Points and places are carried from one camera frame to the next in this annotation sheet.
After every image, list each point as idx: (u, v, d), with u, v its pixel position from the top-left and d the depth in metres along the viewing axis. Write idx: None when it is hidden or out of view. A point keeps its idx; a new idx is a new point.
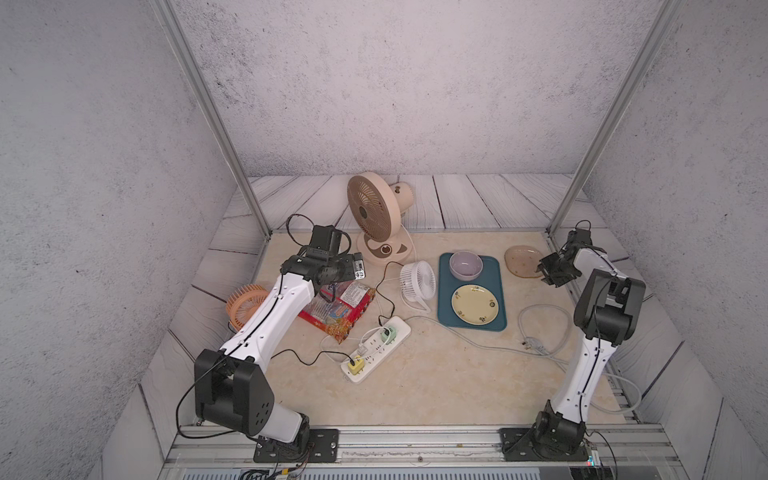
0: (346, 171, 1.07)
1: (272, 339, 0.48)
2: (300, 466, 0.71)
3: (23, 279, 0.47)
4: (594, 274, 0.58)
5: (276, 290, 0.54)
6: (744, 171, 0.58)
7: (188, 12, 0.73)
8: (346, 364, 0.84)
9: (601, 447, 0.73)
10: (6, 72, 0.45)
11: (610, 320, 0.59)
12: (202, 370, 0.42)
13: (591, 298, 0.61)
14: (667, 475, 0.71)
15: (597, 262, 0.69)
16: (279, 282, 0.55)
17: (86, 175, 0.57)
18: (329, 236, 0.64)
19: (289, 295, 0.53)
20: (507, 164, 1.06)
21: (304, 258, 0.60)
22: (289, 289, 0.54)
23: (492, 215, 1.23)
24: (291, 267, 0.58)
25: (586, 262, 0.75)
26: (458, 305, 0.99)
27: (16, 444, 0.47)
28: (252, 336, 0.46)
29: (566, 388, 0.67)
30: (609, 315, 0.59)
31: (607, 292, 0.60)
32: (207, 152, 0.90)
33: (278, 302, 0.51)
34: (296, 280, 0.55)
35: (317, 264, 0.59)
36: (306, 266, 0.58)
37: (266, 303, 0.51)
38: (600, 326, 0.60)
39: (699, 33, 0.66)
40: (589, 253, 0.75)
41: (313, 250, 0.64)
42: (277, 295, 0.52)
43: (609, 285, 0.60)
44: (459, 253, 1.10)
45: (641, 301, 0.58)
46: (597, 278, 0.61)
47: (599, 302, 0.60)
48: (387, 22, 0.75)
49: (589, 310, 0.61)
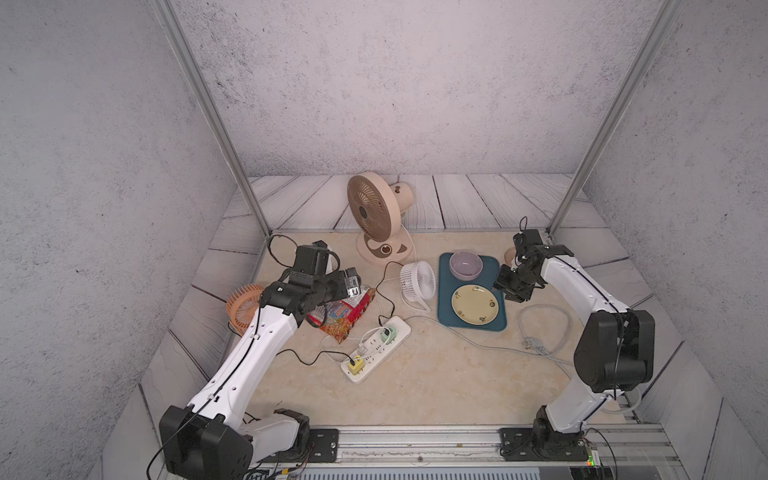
0: (346, 171, 1.07)
1: (248, 388, 0.45)
2: (300, 466, 0.71)
3: (23, 279, 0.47)
4: (597, 319, 0.47)
5: (253, 328, 0.49)
6: (744, 171, 0.58)
7: (188, 12, 0.73)
8: (346, 364, 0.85)
9: (601, 447, 0.73)
10: (6, 72, 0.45)
11: (629, 370, 0.47)
12: (168, 430, 0.38)
13: (600, 354, 0.47)
14: (667, 475, 0.71)
15: (575, 281, 0.56)
16: (258, 318, 0.50)
17: (86, 175, 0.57)
18: (316, 259, 0.59)
19: (266, 334, 0.48)
20: (507, 164, 1.06)
21: (285, 285, 0.55)
22: (267, 327, 0.49)
23: (492, 215, 1.23)
24: (271, 297, 0.53)
25: (557, 279, 0.62)
26: (457, 305, 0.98)
27: (16, 444, 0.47)
28: (224, 387, 0.42)
29: (566, 413, 0.62)
30: (626, 364, 0.47)
31: (615, 338, 0.46)
32: (207, 152, 0.90)
33: (254, 344, 0.47)
34: (274, 315, 0.51)
35: (299, 291, 0.54)
36: (288, 294, 0.54)
37: (240, 345, 0.47)
38: (619, 380, 0.47)
39: (699, 32, 0.66)
40: (562, 268, 0.60)
41: (297, 275, 0.59)
42: (254, 335, 0.48)
43: (615, 328, 0.46)
44: (457, 253, 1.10)
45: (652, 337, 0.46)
46: (601, 324, 0.47)
47: (611, 352, 0.46)
48: (387, 22, 0.75)
49: (605, 366, 0.47)
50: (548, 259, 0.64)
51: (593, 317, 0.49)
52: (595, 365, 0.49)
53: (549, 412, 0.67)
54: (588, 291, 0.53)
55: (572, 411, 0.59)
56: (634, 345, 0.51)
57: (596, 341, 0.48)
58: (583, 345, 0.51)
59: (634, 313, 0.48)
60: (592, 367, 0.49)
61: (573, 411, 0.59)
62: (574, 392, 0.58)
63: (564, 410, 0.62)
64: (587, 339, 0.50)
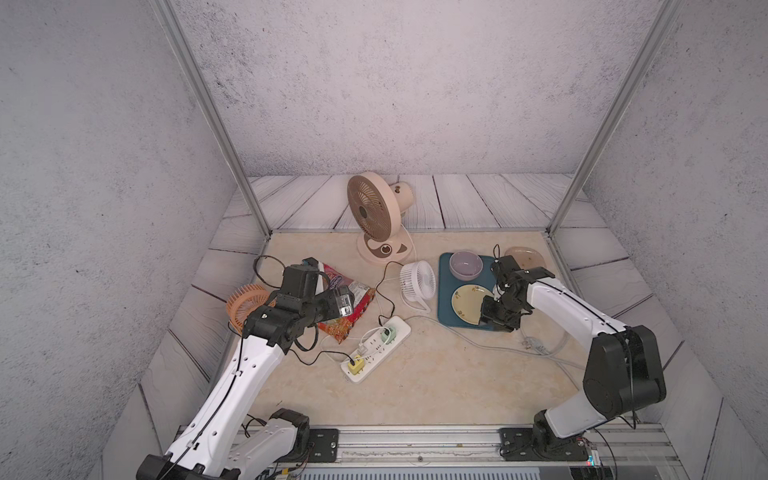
0: (346, 171, 1.07)
1: (230, 431, 0.43)
2: (300, 465, 0.71)
3: (23, 279, 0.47)
4: (600, 344, 0.45)
5: (236, 362, 0.46)
6: (745, 171, 0.58)
7: (189, 12, 0.73)
8: (346, 364, 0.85)
9: (600, 447, 0.73)
10: (5, 72, 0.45)
11: (644, 395, 0.44)
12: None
13: (611, 380, 0.45)
14: (667, 475, 0.71)
15: (563, 304, 0.55)
16: (240, 349, 0.48)
17: (86, 175, 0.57)
18: (304, 278, 0.56)
19: (249, 369, 0.46)
20: (507, 164, 1.06)
21: (271, 310, 0.52)
22: (250, 360, 0.46)
23: (492, 215, 1.23)
24: (254, 326, 0.50)
25: (545, 304, 0.60)
26: (458, 304, 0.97)
27: (16, 444, 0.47)
28: (204, 432, 0.40)
29: (569, 423, 0.60)
30: (640, 389, 0.45)
31: (623, 361, 0.44)
32: (207, 152, 0.90)
33: (237, 381, 0.44)
34: (258, 346, 0.48)
35: (286, 318, 0.51)
36: (273, 322, 0.50)
37: (223, 381, 0.45)
38: (637, 406, 0.44)
39: (699, 32, 0.66)
40: (547, 292, 0.59)
41: (284, 298, 0.56)
42: (236, 370, 0.45)
43: (620, 350, 0.44)
44: (456, 253, 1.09)
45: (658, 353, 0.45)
46: (606, 349, 0.44)
47: (622, 378, 0.44)
48: (387, 22, 0.75)
49: (620, 395, 0.44)
50: (532, 284, 0.62)
51: (596, 341, 0.48)
52: (608, 393, 0.46)
53: (548, 416, 0.66)
54: (581, 312, 0.52)
55: (575, 423, 0.58)
56: (643, 365, 0.48)
57: (605, 368, 0.45)
58: (592, 372, 0.48)
59: (635, 331, 0.46)
60: (607, 396, 0.46)
61: (574, 424, 0.59)
62: (577, 406, 0.57)
63: (566, 419, 0.61)
64: (594, 365, 0.47)
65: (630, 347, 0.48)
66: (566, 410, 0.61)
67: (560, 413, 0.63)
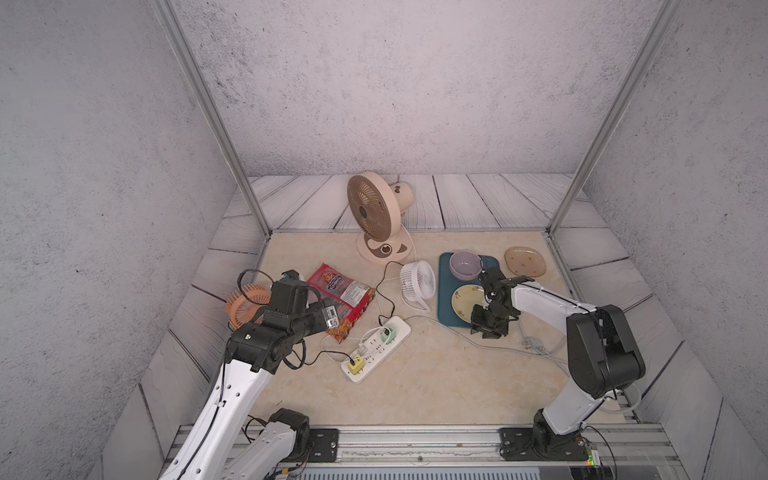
0: (346, 171, 1.07)
1: (215, 466, 0.41)
2: (300, 465, 0.71)
3: (23, 279, 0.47)
4: (572, 321, 0.49)
5: (218, 391, 0.44)
6: (745, 170, 0.58)
7: (189, 12, 0.73)
8: (346, 364, 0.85)
9: (600, 447, 0.73)
10: (5, 72, 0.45)
11: (620, 368, 0.47)
12: None
13: (588, 353, 0.48)
14: (667, 475, 0.71)
15: (541, 298, 0.60)
16: (222, 376, 0.45)
17: (86, 175, 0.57)
18: (292, 294, 0.53)
19: (233, 398, 0.43)
20: (507, 164, 1.06)
21: (256, 329, 0.49)
22: (234, 389, 0.44)
23: (491, 215, 1.23)
24: (238, 348, 0.47)
25: (527, 305, 0.65)
26: (458, 305, 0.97)
27: (16, 443, 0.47)
28: (188, 470, 0.39)
29: (566, 416, 0.61)
30: (616, 363, 0.47)
31: (597, 337, 0.48)
32: (207, 152, 0.90)
33: (220, 412, 0.42)
34: (242, 371, 0.45)
35: (272, 337, 0.48)
36: (258, 342, 0.47)
37: (204, 413, 0.42)
38: (614, 380, 0.46)
39: (699, 32, 0.66)
40: (527, 292, 0.64)
41: (271, 316, 0.53)
42: (219, 400, 0.43)
43: (593, 326, 0.48)
44: (456, 253, 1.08)
45: (629, 329, 0.48)
46: (579, 326, 0.48)
47: (597, 352, 0.47)
48: (387, 22, 0.75)
49: (597, 369, 0.47)
50: (514, 288, 0.68)
51: (570, 320, 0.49)
52: (589, 371, 0.48)
53: (545, 414, 0.67)
54: (556, 301, 0.57)
55: (571, 416, 0.59)
56: (617, 342, 0.52)
57: (580, 345, 0.49)
58: (571, 353, 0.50)
59: (605, 309, 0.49)
60: (587, 374, 0.49)
61: (570, 416, 0.59)
62: (572, 399, 0.58)
63: (563, 413, 0.61)
64: (572, 347, 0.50)
65: (603, 325, 0.52)
66: (562, 405, 0.61)
67: (557, 408, 0.63)
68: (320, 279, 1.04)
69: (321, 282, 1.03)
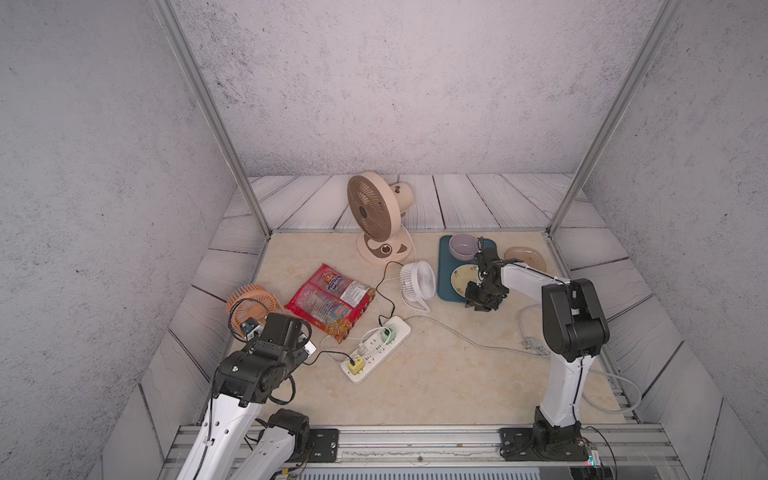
0: (346, 171, 1.07)
1: None
2: (300, 466, 0.71)
3: (23, 279, 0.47)
4: (545, 289, 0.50)
5: (206, 428, 0.43)
6: (745, 170, 0.58)
7: (189, 12, 0.73)
8: (346, 364, 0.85)
9: (600, 447, 0.73)
10: (6, 72, 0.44)
11: (586, 333, 0.53)
12: None
13: (557, 317, 0.55)
14: (667, 475, 0.71)
15: (524, 273, 0.67)
16: (209, 413, 0.44)
17: (86, 175, 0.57)
18: (287, 326, 0.54)
19: (221, 436, 0.42)
20: (507, 165, 1.06)
21: (246, 360, 0.48)
22: (222, 426, 0.43)
23: (492, 215, 1.23)
24: (226, 380, 0.46)
25: (512, 281, 0.72)
26: (457, 283, 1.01)
27: (16, 444, 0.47)
28: None
29: (556, 403, 0.64)
30: (583, 328, 0.54)
31: (567, 304, 0.54)
32: (207, 152, 0.90)
33: (209, 450, 0.41)
34: (230, 406, 0.44)
35: (261, 366, 0.47)
36: (246, 372, 0.46)
37: (193, 451, 0.42)
38: (580, 343, 0.53)
39: (699, 32, 0.66)
40: (512, 268, 0.72)
41: (263, 346, 0.53)
42: (208, 438, 0.42)
43: (564, 294, 0.55)
44: (455, 235, 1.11)
45: (598, 299, 0.55)
46: (552, 294, 0.55)
47: (566, 317, 0.54)
48: (387, 22, 0.75)
49: (565, 333, 0.53)
50: (503, 266, 0.75)
51: (543, 289, 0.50)
52: (558, 335, 0.55)
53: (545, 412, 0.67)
54: (536, 275, 0.64)
55: (559, 400, 0.62)
56: (586, 310, 0.59)
57: (550, 310, 0.56)
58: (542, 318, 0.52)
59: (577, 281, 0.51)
60: (556, 337, 0.56)
61: (558, 401, 0.63)
62: (555, 381, 0.63)
63: (553, 400, 0.64)
64: (544, 314, 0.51)
65: (573, 294, 0.58)
66: (550, 393, 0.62)
67: (548, 400, 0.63)
68: (320, 279, 1.04)
69: (321, 281, 1.04)
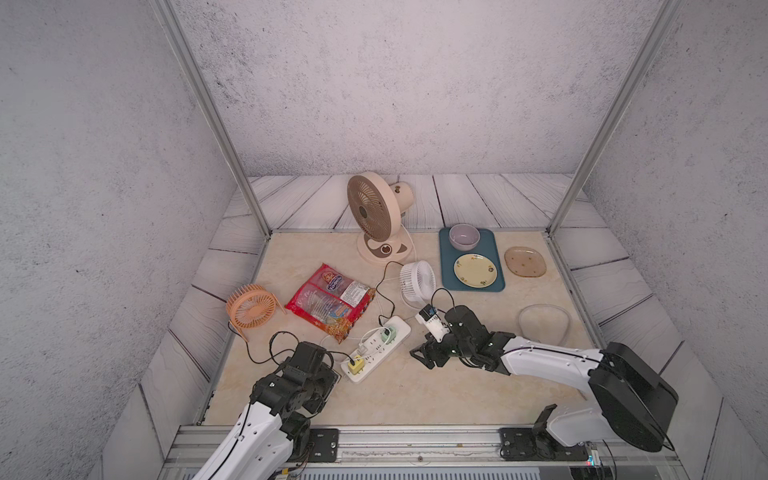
0: (346, 171, 1.07)
1: None
2: (300, 465, 0.71)
3: (23, 279, 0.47)
4: (596, 383, 0.46)
5: (238, 426, 0.52)
6: (745, 170, 0.58)
7: (189, 12, 0.73)
8: (347, 364, 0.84)
9: (600, 447, 0.73)
10: (6, 72, 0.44)
11: (659, 408, 0.43)
12: None
13: (631, 409, 0.42)
14: (667, 475, 0.71)
15: (549, 357, 0.54)
16: (244, 414, 0.53)
17: (86, 175, 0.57)
18: (313, 353, 0.64)
19: (251, 435, 0.51)
20: (507, 164, 1.06)
21: (278, 379, 0.59)
22: (252, 426, 0.52)
23: (492, 215, 1.23)
24: (261, 394, 0.56)
25: (526, 366, 0.58)
26: (460, 271, 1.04)
27: (17, 443, 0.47)
28: None
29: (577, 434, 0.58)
30: (654, 404, 0.44)
31: (626, 389, 0.43)
32: (207, 152, 0.90)
33: (237, 444, 0.49)
34: (262, 413, 0.53)
35: (291, 388, 0.58)
36: (279, 391, 0.57)
37: (223, 445, 0.49)
38: (660, 422, 0.42)
39: (699, 33, 0.66)
40: (527, 353, 0.58)
41: (292, 370, 0.63)
42: (238, 434, 0.51)
43: (613, 378, 0.44)
44: (454, 226, 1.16)
45: (642, 363, 0.45)
46: (608, 387, 0.43)
47: (636, 403, 0.42)
48: (387, 22, 0.75)
49: (648, 423, 0.41)
50: (504, 356, 0.61)
51: (593, 383, 0.47)
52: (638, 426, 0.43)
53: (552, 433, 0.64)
54: (562, 360, 0.52)
55: (580, 428, 0.57)
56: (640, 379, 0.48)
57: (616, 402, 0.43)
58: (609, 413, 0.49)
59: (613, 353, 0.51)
60: (636, 429, 0.43)
61: (579, 429, 0.57)
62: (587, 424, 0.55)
63: (570, 425, 0.59)
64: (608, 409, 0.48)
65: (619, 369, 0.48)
66: (569, 418, 0.60)
67: (565, 427, 0.60)
68: (320, 279, 1.04)
69: (321, 282, 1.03)
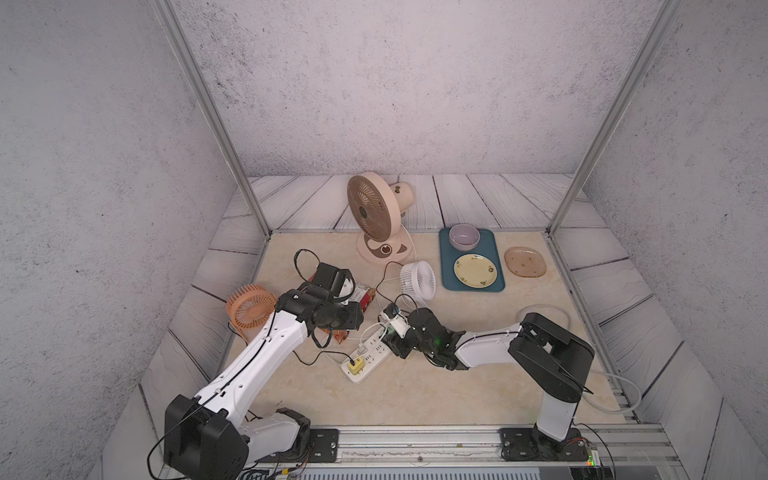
0: (346, 171, 1.07)
1: (253, 388, 0.45)
2: (300, 466, 0.71)
3: (23, 279, 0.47)
4: (514, 350, 0.51)
5: (266, 329, 0.51)
6: (745, 171, 0.58)
7: (188, 12, 0.73)
8: (346, 364, 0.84)
9: (600, 447, 0.73)
10: (6, 73, 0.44)
11: (574, 362, 0.49)
12: (173, 418, 0.40)
13: (545, 366, 0.48)
14: (667, 475, 0.71)
15: (485, 340, 0.61)
16: (271, 320, 0.52)
17: (86, 176, 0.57)
18: (333, 273, 0.61)
19: (278, 338, 0.50)
20: (506, 164, 1.06)
21: (301, 293, 0.57)
22: (279, 331, 0.51)
23: (492, 215, 1.23)
24: (285, 304, 0.55)
25: (471, 355, 0.64)
26: (460, 271, 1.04)
27: (16, 444, 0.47)
28: (230, 384, 0.43)
29: (561, 424, 0.60)
30: (568, 361, 0.49)
31: (540, 350, 0.49)
32: (207, 152, 0.90)
33: (265, 344, 0.48)
34: (287, 322, 0.52)
35: (314, 300, 0.56)
36: (303, 303, 0.55)
37: (253, 343, 0.49)
38: (577, 376, 0.47)
39: (699, 33, 0.66)
40: (468, 343, 0.65)
41: (314, 286, 0.62)
42: (266, 337, 0.49)
43: (528, 342, 0.50)
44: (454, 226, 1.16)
45: (554, 325, 0.52)
46: (522, 351, 0.49)
47: (549, 359, 0.48)
48: (387, 22, 0.75)
49: (562, 375, 0.47)
50: (457, 351, 0.67)
51: (511, 351, 0.54)
52: (558, 384, 0.48)
53: (549, 431, 0.63)
54: (493, 339, 0.59)
55: (563, 418, 0.58)
56: (554, 339, 0.54)
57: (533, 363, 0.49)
58: (534, 377, 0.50)
59: (529, 322, 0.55)
60: (558, 386, 0.48)
61: (565, 420, 0.58)
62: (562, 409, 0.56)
63: (556, 422, 0.60)
64: (530, 372, 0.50)
65: (536, 335, 0.54)
66: (547, 414, 0.61)
67: (549, 420, 0.61)
68: None
69: None
